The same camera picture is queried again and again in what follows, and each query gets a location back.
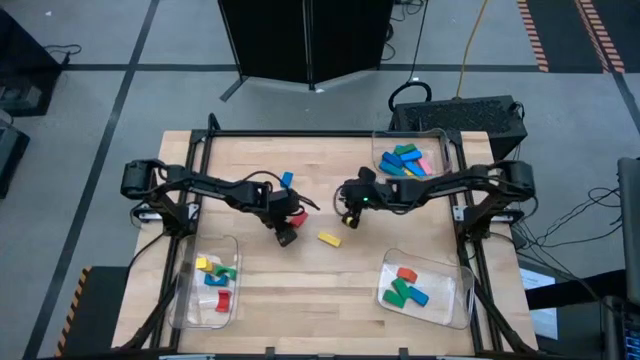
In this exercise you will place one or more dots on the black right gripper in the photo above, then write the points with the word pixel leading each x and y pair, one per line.
pixel 367 192

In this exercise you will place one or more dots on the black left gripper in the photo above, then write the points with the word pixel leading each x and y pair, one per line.
pixel 282 205

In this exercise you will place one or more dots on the red rectangular block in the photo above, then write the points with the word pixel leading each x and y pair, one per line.
pixel 300 219

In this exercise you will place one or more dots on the blue short wooden block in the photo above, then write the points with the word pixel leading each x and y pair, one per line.
pixel 286 179

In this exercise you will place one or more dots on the blue long wooden block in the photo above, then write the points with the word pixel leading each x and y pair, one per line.
pixel 391 169
pixel 411 155
pixel 392 159
pixel 415 168

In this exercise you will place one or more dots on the yellow long wooden block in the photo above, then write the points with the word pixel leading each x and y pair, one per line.
pixel 408 172
pixel 329 239

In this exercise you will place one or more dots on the pink long wooden block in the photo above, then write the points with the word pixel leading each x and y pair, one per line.
pixel 425 165

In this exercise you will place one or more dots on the orange triangular wooden block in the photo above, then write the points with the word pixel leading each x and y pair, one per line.
pixel 407 274

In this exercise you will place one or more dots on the green thick wooden block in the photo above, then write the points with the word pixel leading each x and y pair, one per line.
pixel 401 288
pixel 393 299

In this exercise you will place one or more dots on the teal wooden block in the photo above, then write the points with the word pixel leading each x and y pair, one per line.
pixel 419 296

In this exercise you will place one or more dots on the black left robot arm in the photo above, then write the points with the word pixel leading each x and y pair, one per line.
pixel 220 187

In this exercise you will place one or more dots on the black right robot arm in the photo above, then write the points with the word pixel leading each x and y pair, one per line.
pixel 450 185

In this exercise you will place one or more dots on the clear plastic bin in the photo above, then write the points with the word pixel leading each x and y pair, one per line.
pixel 205 310
pixel 445 290
pixel 440 142

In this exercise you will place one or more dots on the yellow arch wooden block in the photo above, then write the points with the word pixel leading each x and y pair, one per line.
pixel 204 264

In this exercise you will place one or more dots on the blue arch wooden block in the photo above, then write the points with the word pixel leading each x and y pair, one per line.
pixel 215 281

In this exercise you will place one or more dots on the red arch wooden block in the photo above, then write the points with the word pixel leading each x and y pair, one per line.
pixel 223 301

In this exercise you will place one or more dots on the black perforated computer case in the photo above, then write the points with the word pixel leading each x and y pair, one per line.
pixel 460 115

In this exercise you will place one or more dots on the black partition screen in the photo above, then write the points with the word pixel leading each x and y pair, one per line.
pixel 300 40

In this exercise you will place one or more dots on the black mat yellow hazard stripes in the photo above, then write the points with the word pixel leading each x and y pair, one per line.
pixel 100 310

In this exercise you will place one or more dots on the white paper sheet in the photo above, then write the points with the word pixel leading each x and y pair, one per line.
pixel 542 320

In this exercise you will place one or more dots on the black mat orange stripes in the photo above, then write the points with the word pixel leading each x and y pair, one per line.
pixel 627 30
pixel 560 35

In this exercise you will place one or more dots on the grey monitor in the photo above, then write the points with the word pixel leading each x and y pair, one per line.
pixel 631 225

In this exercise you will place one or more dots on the dark grey equipment case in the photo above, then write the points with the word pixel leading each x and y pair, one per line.
pixel 10 155

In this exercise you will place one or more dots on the black floor platform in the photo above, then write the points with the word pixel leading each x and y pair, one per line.
pixel 25 60

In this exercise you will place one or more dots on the black table frame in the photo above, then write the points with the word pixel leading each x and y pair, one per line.
pixel 300 133

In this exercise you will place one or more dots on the white frame bracket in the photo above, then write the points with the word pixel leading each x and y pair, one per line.
pixel 459 214
pixel 147 216

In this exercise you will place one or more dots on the black table edge bracket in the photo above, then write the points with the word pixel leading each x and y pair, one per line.
pixel 270 352
pixel 403 352

